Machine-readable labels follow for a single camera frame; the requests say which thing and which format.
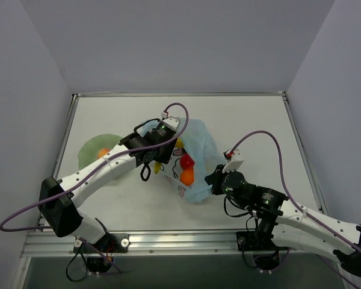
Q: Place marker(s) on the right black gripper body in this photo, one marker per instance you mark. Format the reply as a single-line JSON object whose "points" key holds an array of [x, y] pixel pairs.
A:
{"points": [[215, 179]]}

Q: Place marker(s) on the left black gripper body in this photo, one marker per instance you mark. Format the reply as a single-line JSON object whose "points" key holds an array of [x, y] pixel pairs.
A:
{"points": [[167, 150]]}

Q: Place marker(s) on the small orange fake fruit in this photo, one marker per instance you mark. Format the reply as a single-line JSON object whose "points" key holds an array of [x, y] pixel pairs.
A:
{"points": [[187, 177]]}

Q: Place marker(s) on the blue translucent plastic bag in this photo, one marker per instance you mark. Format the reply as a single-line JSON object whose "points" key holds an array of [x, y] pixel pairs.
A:
{"points": [[201, 147]]}

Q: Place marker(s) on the yellow fake banana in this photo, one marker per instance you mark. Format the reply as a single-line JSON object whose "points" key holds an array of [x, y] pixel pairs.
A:
{"points": [[177, 151]]}

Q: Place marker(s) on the red fake apple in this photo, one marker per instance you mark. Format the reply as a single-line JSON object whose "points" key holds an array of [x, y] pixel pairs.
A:
{"points": [[186, 162]]}

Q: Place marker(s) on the orange fake peach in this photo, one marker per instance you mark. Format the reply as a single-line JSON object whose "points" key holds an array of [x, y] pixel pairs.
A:
{"points": [[102, 152]]}

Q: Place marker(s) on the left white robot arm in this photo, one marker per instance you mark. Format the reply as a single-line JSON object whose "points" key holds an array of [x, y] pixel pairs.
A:
{"points": [[62, 198]]}

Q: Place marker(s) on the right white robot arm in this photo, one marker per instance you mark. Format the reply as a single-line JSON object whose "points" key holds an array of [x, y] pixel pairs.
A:
{"points": [[285, 224]]}

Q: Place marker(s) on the green glass bowl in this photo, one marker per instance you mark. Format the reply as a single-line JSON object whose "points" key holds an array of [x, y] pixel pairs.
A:
{"points": [[88, 153]]}

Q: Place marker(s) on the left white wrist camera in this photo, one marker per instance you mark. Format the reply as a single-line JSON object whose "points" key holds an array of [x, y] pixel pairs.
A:
{"points": [[170, 121]]}

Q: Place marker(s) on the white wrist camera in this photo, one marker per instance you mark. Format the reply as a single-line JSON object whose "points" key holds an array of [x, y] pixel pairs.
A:
{"points": [[234, 160], [170, 121]]}

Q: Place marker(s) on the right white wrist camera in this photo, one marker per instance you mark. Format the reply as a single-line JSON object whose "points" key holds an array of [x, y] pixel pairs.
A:
{"points": [[234, 160]]}

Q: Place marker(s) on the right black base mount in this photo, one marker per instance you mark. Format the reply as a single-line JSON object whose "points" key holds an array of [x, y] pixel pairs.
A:
{"points": [[263, 256]]}

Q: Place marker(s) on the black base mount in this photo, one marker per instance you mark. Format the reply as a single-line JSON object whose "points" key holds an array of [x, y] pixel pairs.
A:
{"points": [[97, 259], [263, 256]]}

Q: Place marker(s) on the aluminium front rail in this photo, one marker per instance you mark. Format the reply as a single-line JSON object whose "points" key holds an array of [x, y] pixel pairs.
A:
{"points": [[142, 243]]}

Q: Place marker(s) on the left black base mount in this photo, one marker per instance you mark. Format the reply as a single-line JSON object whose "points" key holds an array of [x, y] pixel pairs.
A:
{"points": [[97, 259]]}

